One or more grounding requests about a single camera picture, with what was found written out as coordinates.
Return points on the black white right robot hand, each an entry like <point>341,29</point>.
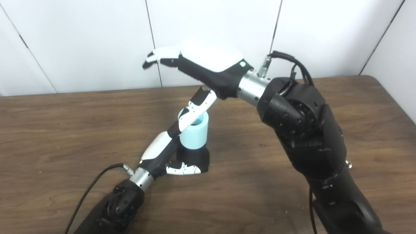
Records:
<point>211,60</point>

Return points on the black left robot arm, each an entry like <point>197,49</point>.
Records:
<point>117,204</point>

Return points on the black flared nozzle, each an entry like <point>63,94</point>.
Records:
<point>195,159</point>

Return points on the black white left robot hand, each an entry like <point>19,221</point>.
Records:
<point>159,148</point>

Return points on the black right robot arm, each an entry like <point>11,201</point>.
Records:
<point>308,136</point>

